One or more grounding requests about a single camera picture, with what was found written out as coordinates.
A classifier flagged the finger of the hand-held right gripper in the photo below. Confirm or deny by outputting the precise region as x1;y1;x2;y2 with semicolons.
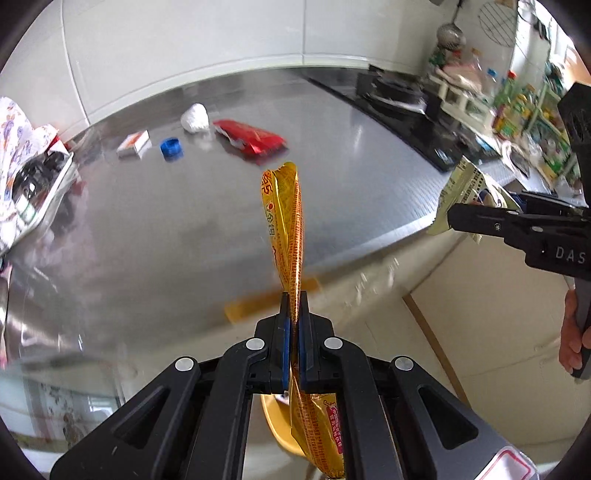
447;202;556;253
505;191;588;220

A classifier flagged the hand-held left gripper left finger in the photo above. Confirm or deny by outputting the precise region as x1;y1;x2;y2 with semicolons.
50;292;292;480

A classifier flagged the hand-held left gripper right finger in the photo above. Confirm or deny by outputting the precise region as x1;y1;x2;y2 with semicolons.
298;292;520;480

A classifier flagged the gold green wrapper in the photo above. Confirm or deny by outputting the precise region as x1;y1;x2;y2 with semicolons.
427;156;520;243

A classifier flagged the yellow plastic bin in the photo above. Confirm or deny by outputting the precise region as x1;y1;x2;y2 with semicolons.
261;392;315;459

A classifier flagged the yellow sausage wrapper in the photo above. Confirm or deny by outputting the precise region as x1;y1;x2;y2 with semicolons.
260;161;347;480

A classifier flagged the person's right hand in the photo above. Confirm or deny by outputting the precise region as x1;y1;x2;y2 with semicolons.
558;291;591;374

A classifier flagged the row of condiment bottles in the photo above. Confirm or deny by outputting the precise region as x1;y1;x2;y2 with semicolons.
488;64;574;182

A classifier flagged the white shelf rack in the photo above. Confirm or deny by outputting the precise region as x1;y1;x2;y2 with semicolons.
431;76;493;121

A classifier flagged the pink plastic bag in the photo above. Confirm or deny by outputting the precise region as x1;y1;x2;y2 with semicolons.
440;60;486;89

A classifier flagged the black gas stove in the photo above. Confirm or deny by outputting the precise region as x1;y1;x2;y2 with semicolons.
300;65;502;174

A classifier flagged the hanging metal strainer ladle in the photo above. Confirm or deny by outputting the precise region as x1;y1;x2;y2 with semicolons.
436;0;465;52

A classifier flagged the red snack wrapper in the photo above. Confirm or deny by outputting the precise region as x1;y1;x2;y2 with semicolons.
212;119;285;158

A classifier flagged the blue bottle cap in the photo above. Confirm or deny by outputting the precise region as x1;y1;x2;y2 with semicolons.
160;137;184;161

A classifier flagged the crumpled white tissue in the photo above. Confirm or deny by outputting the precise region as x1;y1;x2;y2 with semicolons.
180;103;210;134

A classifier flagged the small orange white box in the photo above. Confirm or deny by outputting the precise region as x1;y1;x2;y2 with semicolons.
117;130;153;160

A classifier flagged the white green medicine bottle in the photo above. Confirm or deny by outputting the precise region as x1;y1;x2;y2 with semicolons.
16;196;45;230

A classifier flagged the glass teapot with black lid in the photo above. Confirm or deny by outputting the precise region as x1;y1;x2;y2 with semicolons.
11;151;66;200

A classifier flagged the floral cloth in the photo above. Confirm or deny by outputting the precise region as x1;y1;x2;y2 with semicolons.
0;96;62;251

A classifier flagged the round wire rack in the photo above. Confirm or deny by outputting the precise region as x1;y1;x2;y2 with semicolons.
477;0;519;48

